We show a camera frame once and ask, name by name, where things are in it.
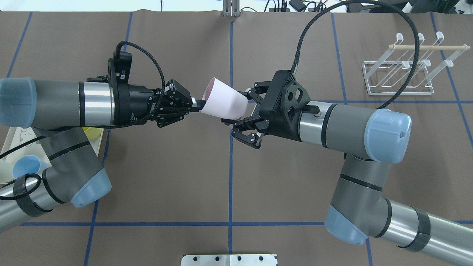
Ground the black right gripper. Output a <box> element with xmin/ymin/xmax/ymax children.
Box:
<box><xmin>221</xmin><ymin>83</ymin><xmax>296</xmax><ymax>149</ymax></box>

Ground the metal mounting plate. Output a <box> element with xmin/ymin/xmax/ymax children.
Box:
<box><xmin>180</xmin><ymin>254</ymin><xmax>278</xmax><ymax>266</ymax></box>

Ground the white wire cup rack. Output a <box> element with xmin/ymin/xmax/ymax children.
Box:
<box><xmin>362</xmin><ymin>31</ymin><xmax>471</xmax><ymax>96</ymax></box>

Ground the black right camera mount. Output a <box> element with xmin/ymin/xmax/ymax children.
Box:
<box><xmin>266</xmin><ymin>70</ymin><xmax>310</xmax><ymax>142</ymax></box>

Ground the light blue cup front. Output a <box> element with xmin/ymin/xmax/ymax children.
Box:
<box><xmin>12</xmin><ymin>155</ymin><xmax>42</xmax><ymax>179</ymax></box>

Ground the pink plastic cup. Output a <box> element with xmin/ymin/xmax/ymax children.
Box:
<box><xmin>200</xmin><ymin>77</ymin><xmax>248</xmax><ymax>120</ymax></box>

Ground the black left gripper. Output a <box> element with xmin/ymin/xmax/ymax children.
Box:
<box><xmin>117</xmin><ymin>79</ymin><xmax>206</xmax><ymax>127</ymax></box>

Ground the yellow plastic cup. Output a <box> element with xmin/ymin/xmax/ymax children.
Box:
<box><xmin>82</xmin><ymin>127</ymin><xmax>103</xmax><ymax>140</ymax></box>

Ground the aluminium frame post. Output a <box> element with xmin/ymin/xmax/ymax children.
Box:
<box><xmin>222</xmin><ymin>0</ymin><xmax>241</xmax><ymax>17</ymax></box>

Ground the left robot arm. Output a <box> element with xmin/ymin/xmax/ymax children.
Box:
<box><xmin>1</xmin><ymin>77</ymin><xmax>205</xmax><ymax>232</ymax></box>

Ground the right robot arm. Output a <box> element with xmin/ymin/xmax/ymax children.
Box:
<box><xmin>222</xmin><ymin>82</ymin><xmax>472</xmax><ymax>266</ymax></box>

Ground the braided right arm cable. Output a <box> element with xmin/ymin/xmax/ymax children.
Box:
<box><xmin>291</xmin><ymin>0</ymin><xmax>422</xmax><ymax>110</ymax></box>

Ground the white plastic tray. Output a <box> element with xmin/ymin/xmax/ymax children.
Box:
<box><xmin>0</xmin><ymin>127</ymin><xmax>104</xmax><ymax>185</ymax></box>

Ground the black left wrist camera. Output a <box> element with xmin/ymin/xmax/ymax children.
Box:
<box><xmin>108</xmin><ymin>51</ymin><xmax>132</xmax><ymax>84</ymax></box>

